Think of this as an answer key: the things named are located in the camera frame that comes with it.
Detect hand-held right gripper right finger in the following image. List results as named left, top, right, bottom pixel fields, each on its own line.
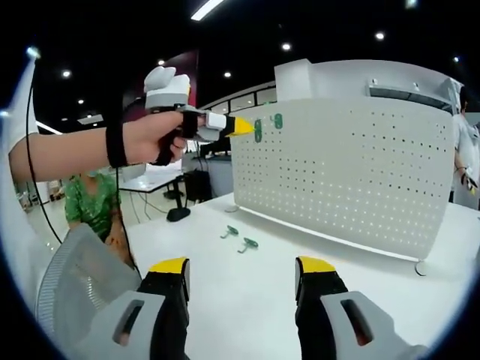
left=295, top=255, right=428, bottom=360

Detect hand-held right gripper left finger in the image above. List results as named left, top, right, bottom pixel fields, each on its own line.
left=84, top=256, right=191, bottom=360

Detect white perforated mounting plate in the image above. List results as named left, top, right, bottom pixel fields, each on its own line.
left=224, top=97, right=461, bottom=278

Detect person's left hand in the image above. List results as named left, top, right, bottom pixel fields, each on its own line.
left=121, top=110, right=207, bottom=167

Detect black computer monitor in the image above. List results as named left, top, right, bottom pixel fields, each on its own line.
left=198, top=140, right=232, bottom=157

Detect black computer tower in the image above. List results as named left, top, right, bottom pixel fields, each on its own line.
left=185, top=169, right=214, bottom=206

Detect grey mesh office chair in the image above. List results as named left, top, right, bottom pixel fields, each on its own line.
left=35, top=223, right=143, bottom=342

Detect ceiling air vent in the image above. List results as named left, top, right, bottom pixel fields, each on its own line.
left=76, top=113, right=105, bottom=125

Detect white side desk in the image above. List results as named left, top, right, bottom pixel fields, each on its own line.
left=119, top=170, right=185, bottom=194

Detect long ceiling light strip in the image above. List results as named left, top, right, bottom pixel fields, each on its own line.
left=190, top=0, right=226, bottom=22

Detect black stand with base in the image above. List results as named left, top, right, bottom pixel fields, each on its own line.
left=163, top=175, right=192, bottom=223

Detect ceiling spotlights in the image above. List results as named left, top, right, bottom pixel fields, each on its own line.
left=25, top=31, right=461, bottom=106

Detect white booth partition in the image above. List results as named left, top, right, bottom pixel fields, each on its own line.
left=273, top=58, right=464, bottom=113

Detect person's white shirt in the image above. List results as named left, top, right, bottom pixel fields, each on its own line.
left=0, top=61, right=38, bottom=158

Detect black wrist strap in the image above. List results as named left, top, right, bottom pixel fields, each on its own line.
left=105, top=125, right=128, bottom=169

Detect black cable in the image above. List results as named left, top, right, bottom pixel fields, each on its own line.
left=114, top=96, right=149, bottom=271
left=25, top=63, right=64, bottom=245

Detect grey wall shelf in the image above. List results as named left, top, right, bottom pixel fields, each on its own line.
left=365, top=77, right=451, bottom=112

